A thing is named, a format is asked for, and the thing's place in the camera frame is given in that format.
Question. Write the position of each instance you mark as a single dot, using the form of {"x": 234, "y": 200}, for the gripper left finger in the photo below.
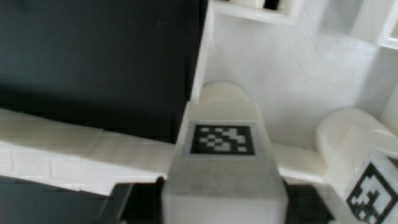
{"x": 134, "y": 204}

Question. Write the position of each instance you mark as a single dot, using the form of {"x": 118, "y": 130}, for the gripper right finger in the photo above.
{"x": 308, "y": 211}

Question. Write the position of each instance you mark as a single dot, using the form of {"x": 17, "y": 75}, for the white chair leg with tag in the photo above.
{"x": 358, "y": 147}

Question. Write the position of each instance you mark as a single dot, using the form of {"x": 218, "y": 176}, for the white chair seat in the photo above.
{"x": 308, "y": 69}

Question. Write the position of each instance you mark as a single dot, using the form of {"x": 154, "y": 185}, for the white U-shaped fence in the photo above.
{"x": 77, "y": 157}

